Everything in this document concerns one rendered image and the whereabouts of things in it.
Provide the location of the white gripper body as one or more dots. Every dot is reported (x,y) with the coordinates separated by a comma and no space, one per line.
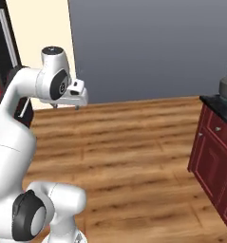
(74,99)

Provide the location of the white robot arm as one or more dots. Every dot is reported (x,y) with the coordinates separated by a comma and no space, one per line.
(10,148)

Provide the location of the black fridge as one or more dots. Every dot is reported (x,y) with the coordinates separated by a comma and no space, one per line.
(4,60)

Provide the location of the dark red cupboard run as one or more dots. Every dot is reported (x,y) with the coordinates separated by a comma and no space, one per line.
(217,148)

